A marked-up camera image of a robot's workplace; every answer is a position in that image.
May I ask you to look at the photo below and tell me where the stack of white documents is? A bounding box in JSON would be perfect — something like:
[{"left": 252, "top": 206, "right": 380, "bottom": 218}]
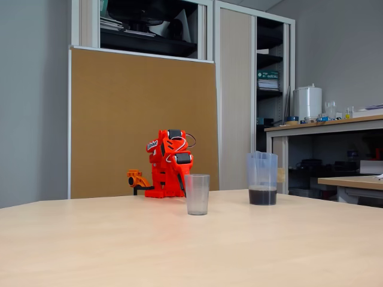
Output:
[{"left": 257, "top": 79, "right": 280, "bottom": 91}]

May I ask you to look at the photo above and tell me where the white storage box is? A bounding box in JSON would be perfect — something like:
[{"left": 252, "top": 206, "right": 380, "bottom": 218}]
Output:
[{"left": 360, "top": 160, "right": 383, "bottom": 175}]

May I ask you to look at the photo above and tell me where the orange table clamp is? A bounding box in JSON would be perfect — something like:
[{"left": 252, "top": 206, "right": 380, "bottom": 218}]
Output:
[{"left": 126, "top": 169, "right": 155, "bottom": 196}]

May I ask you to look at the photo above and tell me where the stack of papers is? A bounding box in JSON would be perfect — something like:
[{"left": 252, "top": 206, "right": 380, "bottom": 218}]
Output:
[{"left": 100, "top": 16, "right": 124, "bottom": 32}]

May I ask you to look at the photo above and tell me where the wooden top side counter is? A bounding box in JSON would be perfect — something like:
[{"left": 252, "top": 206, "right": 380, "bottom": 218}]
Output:
[{"left": 264, "top": 115, "right": 383, "bottom": 195}]

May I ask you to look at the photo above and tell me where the black bag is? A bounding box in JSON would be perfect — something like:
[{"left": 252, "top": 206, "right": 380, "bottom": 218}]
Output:
[{"left": 107, "top": 0, "right": 188, "bottom": 41}]

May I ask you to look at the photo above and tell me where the low wooden top desk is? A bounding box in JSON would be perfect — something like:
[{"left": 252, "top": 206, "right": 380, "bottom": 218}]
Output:
[{"left": 317, "top": 175, "right": 383, "bottom": 207}]

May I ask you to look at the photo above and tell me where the brown cork pinboard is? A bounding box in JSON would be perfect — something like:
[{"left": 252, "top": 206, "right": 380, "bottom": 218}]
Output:
[{"left": 68, "top": 45, "right": 221, "bottom": 200}]

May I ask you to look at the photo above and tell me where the black equipment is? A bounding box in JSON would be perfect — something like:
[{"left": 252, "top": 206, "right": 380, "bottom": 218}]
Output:
[{"left": 295, "top": 158, "right": 360, "bottom": 174}]

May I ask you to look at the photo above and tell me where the white cylindrical appliance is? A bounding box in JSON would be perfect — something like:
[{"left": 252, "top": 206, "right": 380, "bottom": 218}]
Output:
[{"left": 293, "top": 83, "right": 323, "bottom": 123}]

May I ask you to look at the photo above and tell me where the translucent plastic measuring jug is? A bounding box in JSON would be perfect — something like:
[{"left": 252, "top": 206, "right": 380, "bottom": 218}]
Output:
[{"left": 246, "top": 151, "right": 285, "bottom": 206}]

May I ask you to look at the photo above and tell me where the green box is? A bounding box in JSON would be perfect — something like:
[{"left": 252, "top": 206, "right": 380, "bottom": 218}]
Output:
[{"left": 257, "top": 70, "right": 279, "bottom": 81}]

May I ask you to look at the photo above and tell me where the grey open shelf cabinet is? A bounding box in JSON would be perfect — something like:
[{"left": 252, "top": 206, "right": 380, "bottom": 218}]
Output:
[{"left": 71, "top": 0, "right": 215, "bottom": 64}]

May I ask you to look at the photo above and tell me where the white folded sheet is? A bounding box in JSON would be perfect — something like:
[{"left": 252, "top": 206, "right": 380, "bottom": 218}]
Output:
[{"left": 148, "top": 8, "right": 192, "bottom": 43}]

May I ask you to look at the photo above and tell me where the grey tambour door cabinet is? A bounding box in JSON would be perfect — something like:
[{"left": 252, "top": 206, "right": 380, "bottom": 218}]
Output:
[{"left": 214, "top": 0, "right": 296, "bottom": 192}]

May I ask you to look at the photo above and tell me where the small clear drinking glass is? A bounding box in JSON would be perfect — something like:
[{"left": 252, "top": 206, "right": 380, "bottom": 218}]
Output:
[{"left": 184, "top": 174, "right": 211, "bottom": 216}]

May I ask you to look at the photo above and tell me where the flat white box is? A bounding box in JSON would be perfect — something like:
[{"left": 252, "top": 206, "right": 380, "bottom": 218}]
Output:
[{"left": 352, "top": 108, "right": 383, "bottom": 118}]

